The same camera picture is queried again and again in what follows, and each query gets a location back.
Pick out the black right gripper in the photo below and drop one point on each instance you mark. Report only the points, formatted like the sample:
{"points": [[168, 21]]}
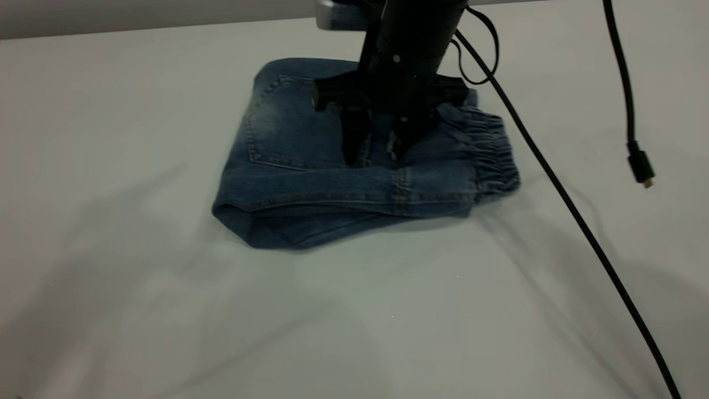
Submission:
{"points": [[399, 88]]}

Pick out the blue denim pants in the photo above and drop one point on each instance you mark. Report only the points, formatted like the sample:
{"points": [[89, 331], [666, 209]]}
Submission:
{"points": [[299, 188]]}

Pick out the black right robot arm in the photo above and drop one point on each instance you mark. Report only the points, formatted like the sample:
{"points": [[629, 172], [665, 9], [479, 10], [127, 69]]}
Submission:
{"points": [[426, 19]]}

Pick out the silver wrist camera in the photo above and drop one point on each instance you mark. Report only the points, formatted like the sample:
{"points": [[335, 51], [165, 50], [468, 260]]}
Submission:
{"points": [[325, 14]]}

